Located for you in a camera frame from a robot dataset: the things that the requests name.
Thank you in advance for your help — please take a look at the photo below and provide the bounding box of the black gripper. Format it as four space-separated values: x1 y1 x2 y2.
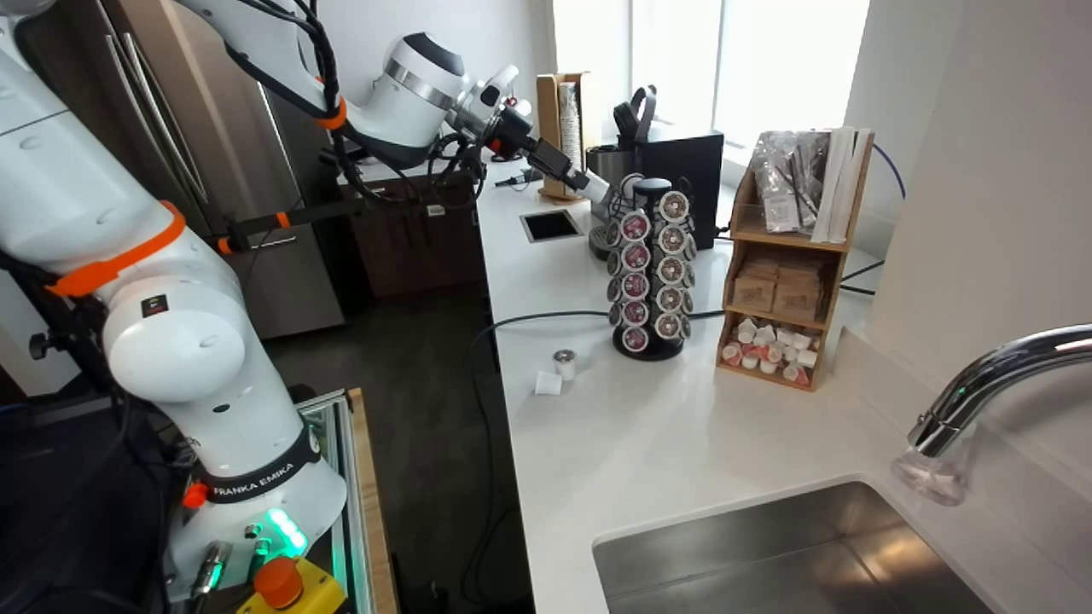
484 99 596 196

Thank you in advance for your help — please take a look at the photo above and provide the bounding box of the black coffee pod carousel stand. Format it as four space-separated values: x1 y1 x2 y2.
601 171 700 364

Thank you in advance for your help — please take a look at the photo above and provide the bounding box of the steel canister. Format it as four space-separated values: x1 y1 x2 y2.
585 138 640 258

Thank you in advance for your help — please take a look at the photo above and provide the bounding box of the black square countertop inset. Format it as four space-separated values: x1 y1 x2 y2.
520 208 585 244

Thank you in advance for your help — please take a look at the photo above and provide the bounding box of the white paper cup stack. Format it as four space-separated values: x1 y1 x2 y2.
553 77 588 167

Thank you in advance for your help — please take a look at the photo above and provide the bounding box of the black box appliance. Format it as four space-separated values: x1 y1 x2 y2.
651 134 727 253

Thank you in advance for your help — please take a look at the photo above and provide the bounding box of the silver foil packet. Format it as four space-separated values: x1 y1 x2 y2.
789 128 836 238
751 128 797 238

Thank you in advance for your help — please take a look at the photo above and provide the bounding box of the brown packet box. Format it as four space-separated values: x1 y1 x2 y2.
772 262 828 329
731 250 783 316

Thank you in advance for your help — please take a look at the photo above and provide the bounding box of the wooden shelf organizer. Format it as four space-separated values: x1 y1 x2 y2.
712 127 880 395

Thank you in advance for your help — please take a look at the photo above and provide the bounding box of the bright window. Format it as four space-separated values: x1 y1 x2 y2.
553 0 874 149

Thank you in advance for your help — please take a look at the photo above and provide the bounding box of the stainless steel fridge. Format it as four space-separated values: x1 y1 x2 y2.
15 0 347 345

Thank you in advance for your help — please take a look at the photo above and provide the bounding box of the stainless steel sink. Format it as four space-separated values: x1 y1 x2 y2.
590 478 995 614

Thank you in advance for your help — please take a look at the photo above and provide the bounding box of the chrome faucet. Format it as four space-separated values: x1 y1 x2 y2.
896 319 1092 508

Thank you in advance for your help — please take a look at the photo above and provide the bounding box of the red emergency stop button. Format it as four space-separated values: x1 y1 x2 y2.
232 553 353 614

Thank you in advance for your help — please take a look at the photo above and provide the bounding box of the black handled utensil set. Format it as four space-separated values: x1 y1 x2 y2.
610 80 661 149

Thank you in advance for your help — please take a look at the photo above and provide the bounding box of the teal power cable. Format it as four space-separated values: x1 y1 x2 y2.
488 300 731 341

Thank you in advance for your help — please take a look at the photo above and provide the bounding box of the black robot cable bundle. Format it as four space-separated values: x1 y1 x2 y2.
218 0 498 202

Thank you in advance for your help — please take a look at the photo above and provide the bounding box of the black power cord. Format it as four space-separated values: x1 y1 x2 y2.
840 138 910 300

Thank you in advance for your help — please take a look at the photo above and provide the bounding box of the black rail with orange clips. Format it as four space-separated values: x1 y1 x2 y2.
216 202 370 258

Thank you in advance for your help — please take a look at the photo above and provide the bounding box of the wooden aluminium cart frame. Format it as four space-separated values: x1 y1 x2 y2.
291 384 403 614

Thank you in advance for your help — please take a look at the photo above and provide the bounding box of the black corrugated cable conduit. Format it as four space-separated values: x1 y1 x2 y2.
0 250 216 505

